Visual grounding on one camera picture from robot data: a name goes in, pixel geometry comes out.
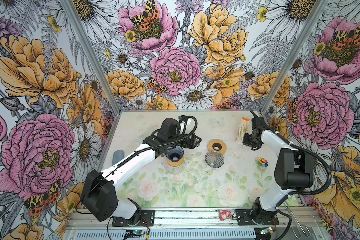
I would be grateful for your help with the green circuit board left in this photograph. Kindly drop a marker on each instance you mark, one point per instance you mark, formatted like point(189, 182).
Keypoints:
point(134, 234)

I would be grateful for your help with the blue glass dripper cone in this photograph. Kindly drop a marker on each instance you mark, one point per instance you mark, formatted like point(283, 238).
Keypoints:
point(174, 155)

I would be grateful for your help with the colourful small toy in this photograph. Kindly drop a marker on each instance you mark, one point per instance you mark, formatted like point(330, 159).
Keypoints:
point(261, 162)

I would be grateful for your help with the pink toy on rail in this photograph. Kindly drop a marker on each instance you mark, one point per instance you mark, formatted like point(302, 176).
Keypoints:
point(225, 215)

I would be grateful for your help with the coffee filter pack orange top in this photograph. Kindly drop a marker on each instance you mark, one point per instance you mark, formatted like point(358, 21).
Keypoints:
point(244, 126)

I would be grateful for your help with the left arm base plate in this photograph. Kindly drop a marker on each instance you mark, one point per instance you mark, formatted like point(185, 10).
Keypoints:
point(146, 218)

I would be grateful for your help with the grey blue oval pad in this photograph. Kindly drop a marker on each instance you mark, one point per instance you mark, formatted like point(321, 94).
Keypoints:
point(118, 156)

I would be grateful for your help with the green circuit board right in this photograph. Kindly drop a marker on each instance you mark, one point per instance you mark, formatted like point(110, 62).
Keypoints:
point(266, 231)

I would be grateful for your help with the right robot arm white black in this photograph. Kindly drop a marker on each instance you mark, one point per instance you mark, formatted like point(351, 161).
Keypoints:
point(293, 169)

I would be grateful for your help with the grey glass dripper cone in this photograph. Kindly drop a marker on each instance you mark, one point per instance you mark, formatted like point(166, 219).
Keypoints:
point(214, 159)

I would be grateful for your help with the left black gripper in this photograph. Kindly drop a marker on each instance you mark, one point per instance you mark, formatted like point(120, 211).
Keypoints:
point(192, 145)

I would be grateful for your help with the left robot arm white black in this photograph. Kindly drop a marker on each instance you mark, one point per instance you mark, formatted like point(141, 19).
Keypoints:
point(100, 189)

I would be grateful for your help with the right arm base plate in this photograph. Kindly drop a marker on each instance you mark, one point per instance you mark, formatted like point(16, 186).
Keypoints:
point(247, 217)

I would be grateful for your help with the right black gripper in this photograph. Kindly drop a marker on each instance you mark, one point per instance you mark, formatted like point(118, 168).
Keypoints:
point(246, 142)

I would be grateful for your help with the metal wire hook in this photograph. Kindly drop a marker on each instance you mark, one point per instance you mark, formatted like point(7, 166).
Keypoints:
point(298, 230)

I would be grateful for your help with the green circuit board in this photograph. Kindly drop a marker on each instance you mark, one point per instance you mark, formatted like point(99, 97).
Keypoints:
point(134, 234)
point(266, 231)

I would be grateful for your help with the aluminium front rail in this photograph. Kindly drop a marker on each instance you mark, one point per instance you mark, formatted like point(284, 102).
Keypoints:
point(195, 224)

